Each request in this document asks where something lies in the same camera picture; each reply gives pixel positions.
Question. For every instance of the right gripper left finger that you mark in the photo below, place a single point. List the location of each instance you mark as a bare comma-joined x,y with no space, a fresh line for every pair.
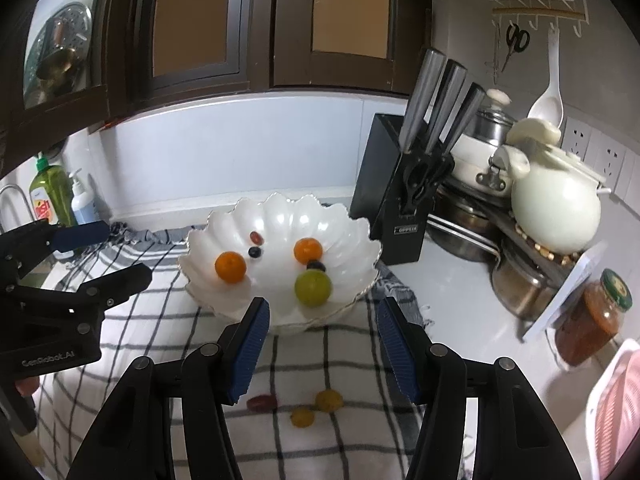
130,437

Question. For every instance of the yellow kumquat larger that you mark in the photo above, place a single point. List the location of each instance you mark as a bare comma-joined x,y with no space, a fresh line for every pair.
328,401

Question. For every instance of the white rice spoon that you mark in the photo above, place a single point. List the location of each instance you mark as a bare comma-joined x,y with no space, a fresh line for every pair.
549,106

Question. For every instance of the checked black white cloth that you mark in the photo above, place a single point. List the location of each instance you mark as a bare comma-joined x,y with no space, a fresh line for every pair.
372,436

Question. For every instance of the steel faucet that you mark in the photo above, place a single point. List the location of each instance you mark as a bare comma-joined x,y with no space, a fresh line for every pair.
11,190

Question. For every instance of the black kitchen shears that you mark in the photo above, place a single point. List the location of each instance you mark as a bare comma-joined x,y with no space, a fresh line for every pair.
422,174

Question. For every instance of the green dish soap bottle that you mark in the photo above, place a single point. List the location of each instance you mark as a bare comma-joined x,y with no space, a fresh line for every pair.
51,193

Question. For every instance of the green round fruit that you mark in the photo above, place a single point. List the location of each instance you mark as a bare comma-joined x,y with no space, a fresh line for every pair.
313,288

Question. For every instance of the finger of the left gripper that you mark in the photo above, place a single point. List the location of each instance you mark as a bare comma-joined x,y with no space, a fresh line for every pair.
69,238
110,290

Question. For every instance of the dark wooden window frame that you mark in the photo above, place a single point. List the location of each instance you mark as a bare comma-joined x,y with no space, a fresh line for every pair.
146,54

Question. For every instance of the steel knife handle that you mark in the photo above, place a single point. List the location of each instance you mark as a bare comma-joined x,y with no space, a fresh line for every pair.
468,108
433,63
447,94

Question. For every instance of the white enamel pot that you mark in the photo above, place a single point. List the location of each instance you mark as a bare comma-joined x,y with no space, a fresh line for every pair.
473,168

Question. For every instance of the steel knife handle middle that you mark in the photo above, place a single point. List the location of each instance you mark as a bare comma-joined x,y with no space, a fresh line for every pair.
447,94

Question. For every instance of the white wall socket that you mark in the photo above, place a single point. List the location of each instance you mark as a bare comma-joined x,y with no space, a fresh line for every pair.
619,165

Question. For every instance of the pink collapsible basket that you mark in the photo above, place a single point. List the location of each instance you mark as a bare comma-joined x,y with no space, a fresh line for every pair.
612,411

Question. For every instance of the red oblong date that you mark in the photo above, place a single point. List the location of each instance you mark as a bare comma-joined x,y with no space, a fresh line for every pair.
264,403

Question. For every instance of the steel pan under shelf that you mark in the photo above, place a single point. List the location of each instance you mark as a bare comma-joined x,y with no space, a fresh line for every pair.
463,230

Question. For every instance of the white scalloped fruit bowl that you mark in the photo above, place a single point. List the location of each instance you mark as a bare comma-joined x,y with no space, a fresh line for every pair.
350,256

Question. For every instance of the steel pot lower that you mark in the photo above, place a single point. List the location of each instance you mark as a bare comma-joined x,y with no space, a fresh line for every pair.
520,287

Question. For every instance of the black knife block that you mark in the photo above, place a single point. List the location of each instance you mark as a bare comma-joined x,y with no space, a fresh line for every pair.
377,194

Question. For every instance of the dark grape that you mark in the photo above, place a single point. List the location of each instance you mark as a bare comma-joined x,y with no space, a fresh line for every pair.
316,265

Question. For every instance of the orange tangerine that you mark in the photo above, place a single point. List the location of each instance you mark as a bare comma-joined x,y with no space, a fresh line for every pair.
307,249
230,267

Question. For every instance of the black hanging scissors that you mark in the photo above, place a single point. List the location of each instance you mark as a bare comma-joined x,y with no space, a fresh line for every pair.
517,41

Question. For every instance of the glass jar with sauce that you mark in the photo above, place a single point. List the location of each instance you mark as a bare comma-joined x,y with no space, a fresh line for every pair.
594,320

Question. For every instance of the steel knife handle left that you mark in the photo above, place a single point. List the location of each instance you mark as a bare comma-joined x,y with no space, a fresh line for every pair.
433,63

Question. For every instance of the steel steamer plate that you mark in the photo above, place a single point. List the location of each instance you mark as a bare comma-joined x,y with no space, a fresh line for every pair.
58,55

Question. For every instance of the left hand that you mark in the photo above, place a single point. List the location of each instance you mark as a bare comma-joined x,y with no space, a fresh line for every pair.
28,386

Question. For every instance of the steel knife handle right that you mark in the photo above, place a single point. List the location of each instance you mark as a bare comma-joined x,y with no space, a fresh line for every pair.
468,108

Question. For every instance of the yellow kumquat smaller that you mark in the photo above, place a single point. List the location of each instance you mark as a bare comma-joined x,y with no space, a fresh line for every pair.
302,417

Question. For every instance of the steel lidded pot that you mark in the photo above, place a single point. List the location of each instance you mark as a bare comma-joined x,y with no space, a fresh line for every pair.
491,123

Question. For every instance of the white pump bottle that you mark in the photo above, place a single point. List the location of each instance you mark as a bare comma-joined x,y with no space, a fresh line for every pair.
83,204

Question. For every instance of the cream ceramic pot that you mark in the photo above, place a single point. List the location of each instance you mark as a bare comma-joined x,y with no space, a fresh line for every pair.
555,197

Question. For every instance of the small dark blueberry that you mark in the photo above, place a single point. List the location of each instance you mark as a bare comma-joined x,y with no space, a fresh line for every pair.
255,252

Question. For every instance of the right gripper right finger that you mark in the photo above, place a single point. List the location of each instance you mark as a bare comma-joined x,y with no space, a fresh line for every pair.
516,436

